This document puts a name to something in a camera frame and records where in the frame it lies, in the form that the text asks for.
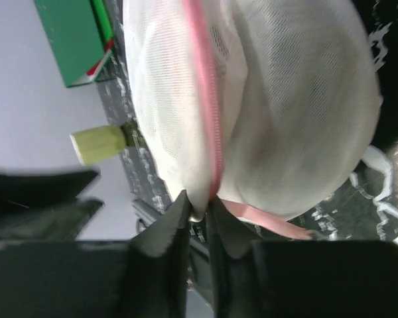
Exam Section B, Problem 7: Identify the green ring binder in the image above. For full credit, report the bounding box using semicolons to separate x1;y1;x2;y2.
34;0;114;87

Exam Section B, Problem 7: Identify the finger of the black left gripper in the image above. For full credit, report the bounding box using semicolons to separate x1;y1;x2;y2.
0;169;103;240

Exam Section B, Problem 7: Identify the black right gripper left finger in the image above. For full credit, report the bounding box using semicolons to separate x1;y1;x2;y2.
0;192;189;317

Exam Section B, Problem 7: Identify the cream yellow mug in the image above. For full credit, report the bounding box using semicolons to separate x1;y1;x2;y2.
70;125;126;166

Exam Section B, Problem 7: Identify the white pink mesh laundry bag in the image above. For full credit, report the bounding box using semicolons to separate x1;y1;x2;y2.
123;1;381;240

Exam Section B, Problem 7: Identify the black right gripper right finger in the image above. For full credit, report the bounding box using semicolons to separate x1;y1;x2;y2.
206;199;398;317

